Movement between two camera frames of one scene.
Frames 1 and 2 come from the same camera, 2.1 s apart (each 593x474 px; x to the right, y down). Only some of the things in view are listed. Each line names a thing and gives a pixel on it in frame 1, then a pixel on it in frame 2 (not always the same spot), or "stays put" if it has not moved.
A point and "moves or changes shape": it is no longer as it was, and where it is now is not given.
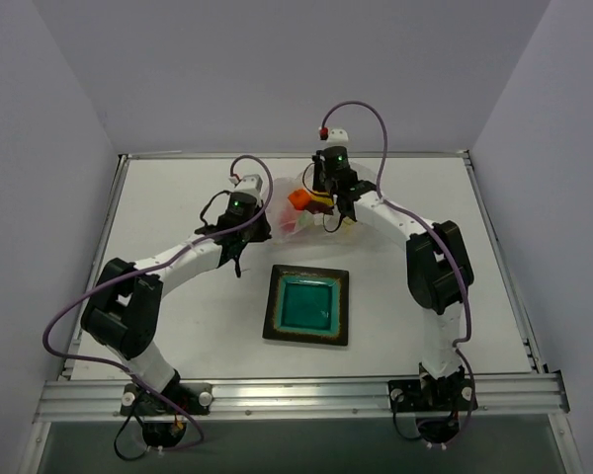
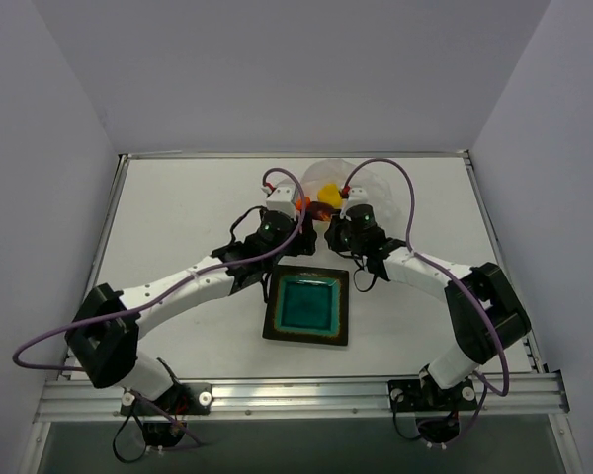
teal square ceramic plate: [307, 304] stays put
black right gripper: [343, 196] -> [334, 236]
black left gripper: [238, 245] -> [305, 237]
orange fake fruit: [299, 198] stays put
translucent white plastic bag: [300, 226] moves or changes shape
